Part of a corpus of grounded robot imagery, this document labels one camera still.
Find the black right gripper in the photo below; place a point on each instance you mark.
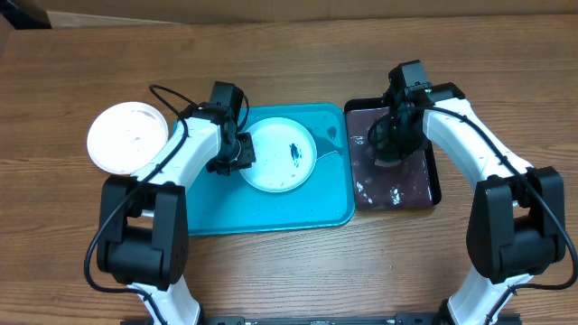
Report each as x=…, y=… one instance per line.
x=386, y=147

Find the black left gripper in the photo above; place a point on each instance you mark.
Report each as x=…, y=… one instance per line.
x=246, y=159

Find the green scrubbing sponge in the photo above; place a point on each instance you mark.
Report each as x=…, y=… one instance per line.
x=386, y=161

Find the light blue plate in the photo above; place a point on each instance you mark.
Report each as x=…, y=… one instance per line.
x=285, y=152

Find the white plate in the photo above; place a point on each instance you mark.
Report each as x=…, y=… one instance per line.
x=126, y=137

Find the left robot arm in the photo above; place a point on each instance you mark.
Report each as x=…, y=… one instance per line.
x=142, y=239

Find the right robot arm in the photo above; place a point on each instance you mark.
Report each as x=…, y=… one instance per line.
x=517, y=223

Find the teal plastic tray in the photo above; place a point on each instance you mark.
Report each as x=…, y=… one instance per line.
x=224, y=205

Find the black tray with water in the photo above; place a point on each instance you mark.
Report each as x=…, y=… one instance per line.
x=410, y=184

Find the cardboard backdrop panel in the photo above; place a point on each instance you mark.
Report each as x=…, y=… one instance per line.
x=272, y=11

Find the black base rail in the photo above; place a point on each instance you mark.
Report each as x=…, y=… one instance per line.
x=410, y=318

